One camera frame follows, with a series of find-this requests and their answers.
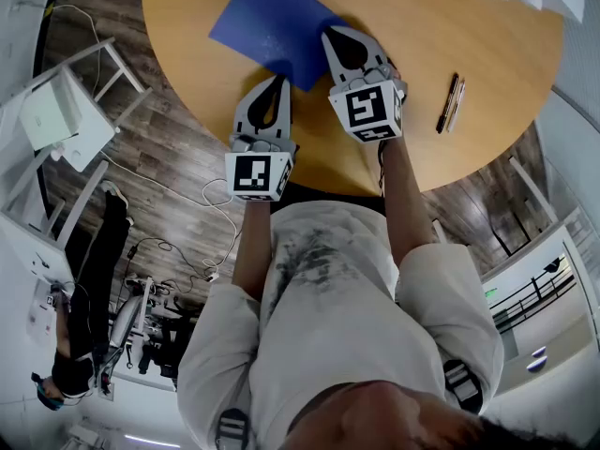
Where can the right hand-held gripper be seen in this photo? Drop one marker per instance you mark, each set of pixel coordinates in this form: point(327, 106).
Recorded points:
point(370, 108)

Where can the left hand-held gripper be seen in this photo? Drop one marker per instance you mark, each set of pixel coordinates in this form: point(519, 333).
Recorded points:
point(253, 171)

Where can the blue notebook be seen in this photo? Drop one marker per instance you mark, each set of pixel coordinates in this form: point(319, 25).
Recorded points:
point(272, 26)

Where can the black marker pen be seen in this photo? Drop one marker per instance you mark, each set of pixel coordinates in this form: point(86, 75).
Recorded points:
point(447, 103)

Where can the clear ballpoint pen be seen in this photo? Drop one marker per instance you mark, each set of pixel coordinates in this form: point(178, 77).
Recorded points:
point(457, 103)

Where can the person's right forearm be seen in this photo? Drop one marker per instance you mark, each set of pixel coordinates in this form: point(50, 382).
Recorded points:
point(410, 214)

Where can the person's left forearm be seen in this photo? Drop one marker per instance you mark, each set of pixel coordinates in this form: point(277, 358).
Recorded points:
point(253, 251)

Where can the round wooden table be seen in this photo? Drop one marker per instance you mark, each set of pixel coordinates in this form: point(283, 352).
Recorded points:
point(422, 26)

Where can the person's black trousers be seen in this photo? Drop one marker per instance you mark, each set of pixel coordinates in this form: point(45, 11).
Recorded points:
point(328, 199)

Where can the white side table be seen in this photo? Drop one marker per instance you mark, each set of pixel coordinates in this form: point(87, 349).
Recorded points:
point(91, 139)

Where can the white metal bar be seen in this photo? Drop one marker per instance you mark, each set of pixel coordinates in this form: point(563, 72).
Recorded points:
point(532, 188)

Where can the white flat box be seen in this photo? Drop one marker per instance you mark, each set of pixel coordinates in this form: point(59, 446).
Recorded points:
point(47, 113)

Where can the person's white shirt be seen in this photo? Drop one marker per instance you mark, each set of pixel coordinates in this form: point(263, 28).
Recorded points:
point(337, 335)

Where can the grey wheeled equipment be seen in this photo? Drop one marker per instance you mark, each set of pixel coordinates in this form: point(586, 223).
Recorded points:
point(124, 317)

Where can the green exit sign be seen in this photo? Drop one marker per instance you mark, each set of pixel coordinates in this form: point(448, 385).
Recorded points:
point(490, 293)

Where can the black metal railing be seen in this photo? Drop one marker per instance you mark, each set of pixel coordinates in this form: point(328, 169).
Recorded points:
point(534, 289)

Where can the person's head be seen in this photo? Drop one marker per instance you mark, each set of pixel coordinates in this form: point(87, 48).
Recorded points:
point(375, 420)

